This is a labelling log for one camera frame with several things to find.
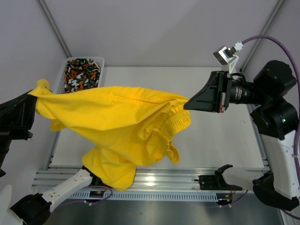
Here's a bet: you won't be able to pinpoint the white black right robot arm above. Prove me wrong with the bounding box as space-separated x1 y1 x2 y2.
184 60 300 211

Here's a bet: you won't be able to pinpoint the aluminium corner post right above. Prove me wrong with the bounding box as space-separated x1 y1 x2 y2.
240 0 288 73

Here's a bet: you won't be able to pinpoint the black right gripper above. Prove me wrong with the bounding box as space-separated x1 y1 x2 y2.
185 72 273 115

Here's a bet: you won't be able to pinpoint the yellow shorts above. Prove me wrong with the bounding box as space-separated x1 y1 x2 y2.
30 79 192 191

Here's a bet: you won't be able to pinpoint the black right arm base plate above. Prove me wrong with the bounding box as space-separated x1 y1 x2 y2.
194 175 243 191

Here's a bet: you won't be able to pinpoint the aluminium corner post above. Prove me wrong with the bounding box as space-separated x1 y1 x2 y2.
36 0 72 58
240 0 288 73

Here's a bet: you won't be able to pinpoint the white slotted cable duct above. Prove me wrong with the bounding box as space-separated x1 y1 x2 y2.
70 190 218 202

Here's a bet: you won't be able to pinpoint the white plastic basket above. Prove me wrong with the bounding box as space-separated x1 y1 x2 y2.
54 56 105 94

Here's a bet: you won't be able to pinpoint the aluminium corner post left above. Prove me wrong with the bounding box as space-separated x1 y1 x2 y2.
36 0 72 58

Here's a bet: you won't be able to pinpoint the camouflage patterned shorts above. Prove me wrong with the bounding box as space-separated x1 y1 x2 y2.
64 58 101 93

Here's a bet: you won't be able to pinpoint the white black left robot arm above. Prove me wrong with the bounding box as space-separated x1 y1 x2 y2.
0 92 102 225

